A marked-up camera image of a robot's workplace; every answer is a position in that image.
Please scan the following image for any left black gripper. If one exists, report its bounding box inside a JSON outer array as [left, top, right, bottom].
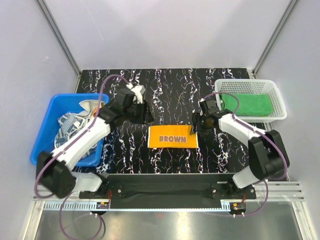
[[123, 100, 154, 125]]

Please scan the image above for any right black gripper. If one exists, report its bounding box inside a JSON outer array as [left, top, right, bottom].
[[189, 112, 214, 137]]

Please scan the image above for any green microfiber towel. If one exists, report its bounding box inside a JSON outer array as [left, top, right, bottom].
[[220, 93, 274, 117]]

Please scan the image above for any blue white patterned towel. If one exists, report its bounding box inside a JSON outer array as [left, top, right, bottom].
[[54, 112, 90, 149]]

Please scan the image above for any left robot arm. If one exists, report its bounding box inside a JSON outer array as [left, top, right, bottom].
[[36, 85, 154, 199]]

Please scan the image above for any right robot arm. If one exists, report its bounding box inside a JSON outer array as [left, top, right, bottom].
[[190, 98, 290, 199]]

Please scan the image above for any cream orange patterned towel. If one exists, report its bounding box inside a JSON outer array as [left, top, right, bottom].
[[77, 99, 105, 119]]

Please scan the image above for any white perforated plastic basket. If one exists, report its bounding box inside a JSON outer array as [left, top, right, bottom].
[[214, 79, 287, 123]]

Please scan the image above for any blue plastic bin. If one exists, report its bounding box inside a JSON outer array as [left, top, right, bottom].
[[30, 93, 99, 165]]

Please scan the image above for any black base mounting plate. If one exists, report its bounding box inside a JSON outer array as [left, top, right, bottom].
[[79, 173, 252, 199]]

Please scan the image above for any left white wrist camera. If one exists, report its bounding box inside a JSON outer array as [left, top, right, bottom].
[[126, 83, 146, 104]]

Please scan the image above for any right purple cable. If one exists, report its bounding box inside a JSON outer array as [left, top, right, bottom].
[[202, 91, 288, 217]]

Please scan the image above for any purple cable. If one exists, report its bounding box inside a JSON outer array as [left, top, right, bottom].
[[202, 91, 288, 217], [33, 74, 131, 238]]

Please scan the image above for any aluminium frame rail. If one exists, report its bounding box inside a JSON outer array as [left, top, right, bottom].
[[37, 181, 304, 215]]

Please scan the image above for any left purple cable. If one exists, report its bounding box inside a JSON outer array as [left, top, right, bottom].
[[33, 74, 131, 238]]

